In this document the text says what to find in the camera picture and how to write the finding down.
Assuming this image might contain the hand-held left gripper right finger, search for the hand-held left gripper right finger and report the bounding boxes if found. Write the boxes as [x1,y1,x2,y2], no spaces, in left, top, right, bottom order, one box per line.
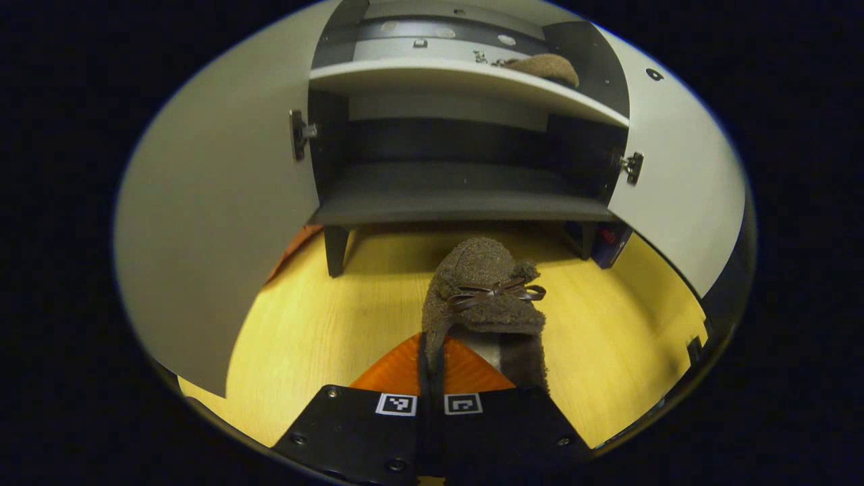
[432,337,595,483]

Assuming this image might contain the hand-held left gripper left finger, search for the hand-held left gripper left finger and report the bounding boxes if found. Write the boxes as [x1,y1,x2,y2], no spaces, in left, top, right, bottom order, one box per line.
[270,332,433,486]

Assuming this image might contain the brown fuzzy shoe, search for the brown fuzzy shoe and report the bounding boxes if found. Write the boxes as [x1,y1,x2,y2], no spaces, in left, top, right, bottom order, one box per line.
[420,236,549,396]
[503,54,580,88]

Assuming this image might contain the white shoe cabinet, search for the white shoe cabinet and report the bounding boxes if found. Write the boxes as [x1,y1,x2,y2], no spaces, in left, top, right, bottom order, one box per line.
[289,0,645,277]

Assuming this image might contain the white door with phone sticker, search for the white door with phone sticker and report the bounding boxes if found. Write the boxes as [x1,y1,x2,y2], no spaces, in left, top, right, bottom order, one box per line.
[115,0,342,399]

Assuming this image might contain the white door with cat sticker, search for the white door with cat sticker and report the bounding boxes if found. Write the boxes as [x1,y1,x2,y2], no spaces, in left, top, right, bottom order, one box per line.
[594,30,750,298]

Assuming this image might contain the white cabinet shelf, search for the white cabinet shelf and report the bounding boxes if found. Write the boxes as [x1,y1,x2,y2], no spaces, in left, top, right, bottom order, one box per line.
[309,57,630,129]

